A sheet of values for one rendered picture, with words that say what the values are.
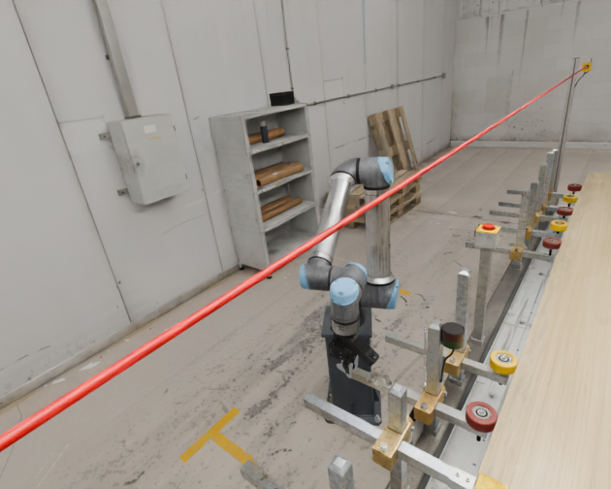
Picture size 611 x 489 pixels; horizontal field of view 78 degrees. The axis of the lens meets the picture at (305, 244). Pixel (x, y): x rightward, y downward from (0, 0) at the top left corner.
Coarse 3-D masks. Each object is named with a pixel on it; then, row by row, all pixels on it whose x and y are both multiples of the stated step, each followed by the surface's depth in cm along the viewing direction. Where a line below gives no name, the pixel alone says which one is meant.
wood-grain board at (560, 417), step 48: (576, 240) 189; (576, 288) 152; (528, 336) 130; (576, 336) 127; (528, 384) 111; (576, 384) 109; (528, 432) 97; (576, 432) 96; (528, 480) 86; (576, 480) 85
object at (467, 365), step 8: (392, 336) 147; (400, 336) 146; (400, 344) 144; (408, 344) 142; (416, 344) 140; (416, 352) 141; (448, 352) 135; (464, 360) 131; (472, 360) 130; (464, 368) 130; (472, 368) 128; (480, 368) 127; (488, 368) 126; (488, 376) 126; (496, 376) 124; (504, 376) 122; (504, 384) 123
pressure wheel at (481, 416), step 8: (472, 408) 105; (480, 408) 105; (488, 408) 104; (472, 416) 103; (480, 416) 103; (488, 416) 102; (496, 416) 102; (472, 424) 102; (480, 424) 101; (488, 424) 100; (488, 432) 101
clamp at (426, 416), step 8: (424, 392) 116; (440, 392) 116; (424, 400) 114; (432, 400) 114; (440, 400) 116; (416, 408) 112; (432, 408) 111; (416, 416) 113; (424, 416) 111; (432, 416) 111
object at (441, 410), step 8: (352, 376) 130; (360, 376) 127; (368, 376) 126; (368, 384) 126; (384, 392) 123; (408, 392) 118; (408, 400) 117; (416, 400) 115; (440, 408) 112; (448, 408) 111; (440, 416) 112; (448, 416) 110; (456, 416) 109; (464, 416) 108; (456, 424) 109; (464, 424) 107; (472, 432) 106; (480, 432) 105
